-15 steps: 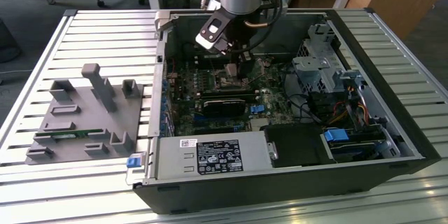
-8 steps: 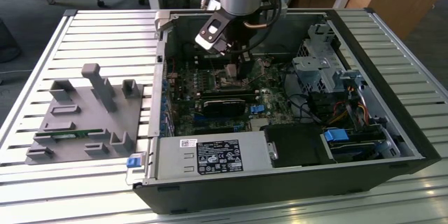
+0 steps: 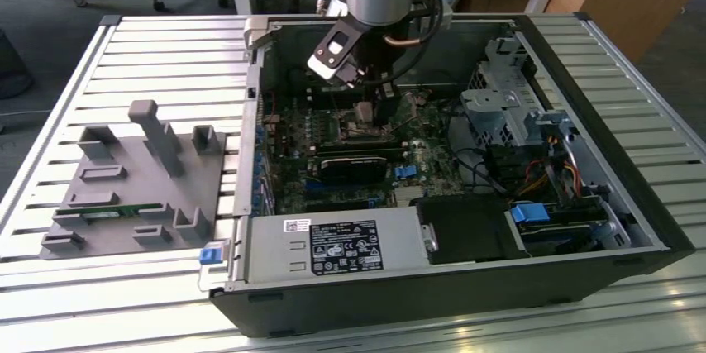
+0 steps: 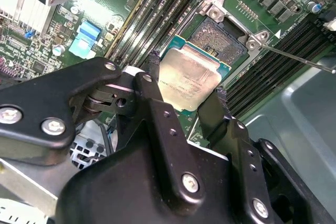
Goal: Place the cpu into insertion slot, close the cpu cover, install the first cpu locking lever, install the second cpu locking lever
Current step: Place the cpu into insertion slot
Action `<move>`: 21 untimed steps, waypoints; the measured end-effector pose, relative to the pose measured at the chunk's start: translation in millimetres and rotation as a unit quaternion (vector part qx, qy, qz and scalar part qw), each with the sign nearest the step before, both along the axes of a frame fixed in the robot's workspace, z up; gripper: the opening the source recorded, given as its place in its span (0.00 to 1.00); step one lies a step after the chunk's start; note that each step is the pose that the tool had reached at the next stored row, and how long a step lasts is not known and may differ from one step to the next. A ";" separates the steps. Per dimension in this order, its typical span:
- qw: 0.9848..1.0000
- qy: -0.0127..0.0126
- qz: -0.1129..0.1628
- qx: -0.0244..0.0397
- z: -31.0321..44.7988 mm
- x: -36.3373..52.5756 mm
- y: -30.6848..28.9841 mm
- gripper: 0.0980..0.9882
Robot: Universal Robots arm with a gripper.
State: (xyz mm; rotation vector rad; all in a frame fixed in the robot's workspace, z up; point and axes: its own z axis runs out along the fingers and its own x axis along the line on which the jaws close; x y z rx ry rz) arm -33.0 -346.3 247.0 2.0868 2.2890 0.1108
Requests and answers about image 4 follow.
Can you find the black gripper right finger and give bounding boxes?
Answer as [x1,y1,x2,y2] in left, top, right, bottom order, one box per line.
[198,87,336,224]

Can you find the silver CPU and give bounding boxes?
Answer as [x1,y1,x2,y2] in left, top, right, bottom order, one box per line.
[158,35,232,112]

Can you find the metal locking lever wire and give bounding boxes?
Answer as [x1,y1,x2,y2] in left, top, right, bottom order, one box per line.
[258,43,336,74]

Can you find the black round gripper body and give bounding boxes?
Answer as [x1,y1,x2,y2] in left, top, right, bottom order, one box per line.
[55,140,313,224]

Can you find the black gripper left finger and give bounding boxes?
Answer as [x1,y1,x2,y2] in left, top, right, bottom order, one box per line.
[0,49,207,211]

